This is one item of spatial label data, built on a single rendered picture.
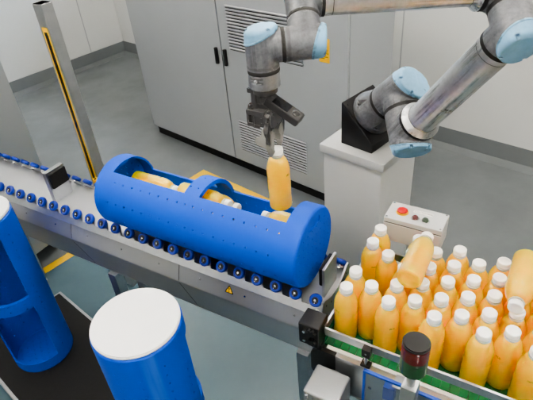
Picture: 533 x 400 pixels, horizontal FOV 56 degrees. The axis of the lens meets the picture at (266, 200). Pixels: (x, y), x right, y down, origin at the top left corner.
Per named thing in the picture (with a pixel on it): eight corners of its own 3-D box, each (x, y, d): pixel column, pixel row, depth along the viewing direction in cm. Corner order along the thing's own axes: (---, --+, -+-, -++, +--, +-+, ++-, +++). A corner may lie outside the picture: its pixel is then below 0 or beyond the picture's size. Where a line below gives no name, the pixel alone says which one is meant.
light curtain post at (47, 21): (132, 277, 320) (42, 0, 221) (139, 280, 318) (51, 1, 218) (126, 283, 316) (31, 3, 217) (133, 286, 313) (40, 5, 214)
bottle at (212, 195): (190, 192, 191) (231, 204, 182) (180, 205, 187) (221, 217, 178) (185, 178, 186) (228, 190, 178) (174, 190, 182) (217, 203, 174)
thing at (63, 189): (69, 190, 237) (59, 162, 228) (75, 191, 236) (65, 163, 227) (52, 201, 231) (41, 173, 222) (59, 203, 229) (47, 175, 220)
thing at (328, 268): (330, 276, 178) (330, 250, 171) (336, 278, 177) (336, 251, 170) (318, 295, 171) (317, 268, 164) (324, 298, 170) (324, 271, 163)
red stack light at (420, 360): (405, 340, 120) (406, 329, 117) (432, 350, 117) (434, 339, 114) (396, 360, 115) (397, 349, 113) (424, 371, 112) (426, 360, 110)
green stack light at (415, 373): (403, 353, 123) (405, 340, 120) (430, 363, 120) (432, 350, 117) (395, 373, 118) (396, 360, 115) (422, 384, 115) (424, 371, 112)
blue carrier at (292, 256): (150, 198, 223) (136, 141, 207) (331, 255, 184) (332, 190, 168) (103, 234, 203) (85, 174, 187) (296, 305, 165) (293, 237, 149)
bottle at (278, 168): (266, 205, 163) (260, 156, 152) (278, 194, 167) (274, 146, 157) (283, 212, 159) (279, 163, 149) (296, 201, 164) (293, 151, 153)
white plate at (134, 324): (157, 365, 140) (158, 367, 141) (193, 293, 162) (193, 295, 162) (70, 349, 147) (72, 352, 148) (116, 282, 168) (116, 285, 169)
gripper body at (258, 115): (260, 117, 153) (256, 79, 146) (285, 121, 149) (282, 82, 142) (247, 128, 148) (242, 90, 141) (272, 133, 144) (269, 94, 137)
